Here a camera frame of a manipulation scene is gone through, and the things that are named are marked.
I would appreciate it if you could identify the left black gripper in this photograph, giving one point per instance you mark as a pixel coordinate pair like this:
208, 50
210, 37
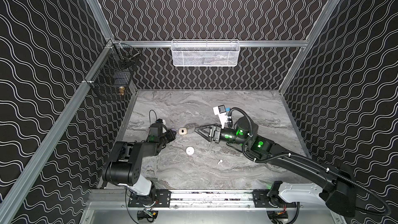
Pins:
168, 135

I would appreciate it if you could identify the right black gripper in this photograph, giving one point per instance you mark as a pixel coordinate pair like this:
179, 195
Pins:
213, 134

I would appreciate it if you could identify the beige earbud charging case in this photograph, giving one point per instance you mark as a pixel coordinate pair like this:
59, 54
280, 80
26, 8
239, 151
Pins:
182, 131

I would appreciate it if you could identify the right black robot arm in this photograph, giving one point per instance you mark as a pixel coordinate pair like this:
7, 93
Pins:
334, 187

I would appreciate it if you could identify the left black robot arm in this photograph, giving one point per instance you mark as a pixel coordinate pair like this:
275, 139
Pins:
124, 164

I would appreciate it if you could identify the white round charging case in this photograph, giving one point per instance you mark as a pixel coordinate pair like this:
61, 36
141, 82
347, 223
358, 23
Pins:
190, 150

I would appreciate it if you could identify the brass knob in basket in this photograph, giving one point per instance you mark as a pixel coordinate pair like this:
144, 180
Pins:
122, 91

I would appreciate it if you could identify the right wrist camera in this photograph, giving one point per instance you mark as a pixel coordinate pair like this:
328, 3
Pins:
222, 112

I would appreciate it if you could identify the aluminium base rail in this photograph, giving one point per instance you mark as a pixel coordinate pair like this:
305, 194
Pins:
173, 200

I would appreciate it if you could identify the black wire basket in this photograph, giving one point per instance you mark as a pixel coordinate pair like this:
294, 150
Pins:
115, 71

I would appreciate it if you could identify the white wire mesh basket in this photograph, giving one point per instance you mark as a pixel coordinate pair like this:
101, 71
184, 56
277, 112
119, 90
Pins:
205, 53

